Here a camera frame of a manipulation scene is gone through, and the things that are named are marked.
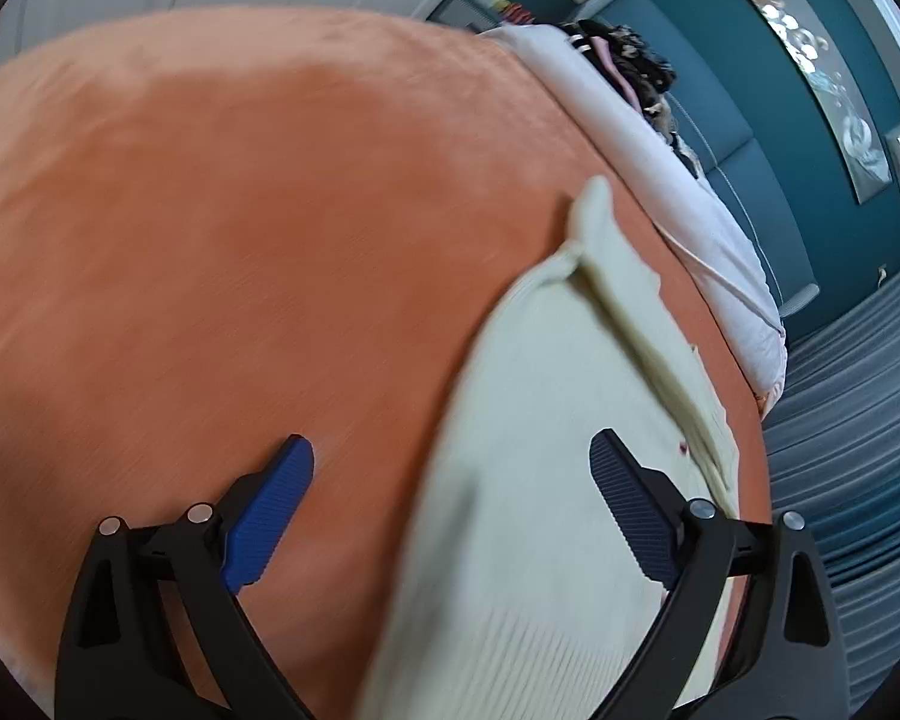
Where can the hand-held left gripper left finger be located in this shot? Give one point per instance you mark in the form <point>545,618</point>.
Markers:
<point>270,510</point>

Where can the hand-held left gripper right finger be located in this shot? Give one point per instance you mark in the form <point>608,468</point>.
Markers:
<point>634,510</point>

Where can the cream knitted sweater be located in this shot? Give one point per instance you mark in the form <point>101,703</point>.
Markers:
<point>532,465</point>

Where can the pile of dark clothes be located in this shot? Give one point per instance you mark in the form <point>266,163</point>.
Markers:
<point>630,60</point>

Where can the grey blue pleated curtain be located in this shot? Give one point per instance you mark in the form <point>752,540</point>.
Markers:
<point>855,427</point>

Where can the orange plush blanket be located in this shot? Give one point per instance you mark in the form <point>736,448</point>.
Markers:
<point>232,240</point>

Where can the teal padded bed headboard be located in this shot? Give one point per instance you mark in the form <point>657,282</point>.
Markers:
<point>742,187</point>

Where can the pale pink duvet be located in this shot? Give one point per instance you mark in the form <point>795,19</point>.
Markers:
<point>645,165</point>

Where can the dark grey box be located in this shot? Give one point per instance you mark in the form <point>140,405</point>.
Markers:
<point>461,13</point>

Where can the framed wall picture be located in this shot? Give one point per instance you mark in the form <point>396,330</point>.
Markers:
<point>810,67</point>

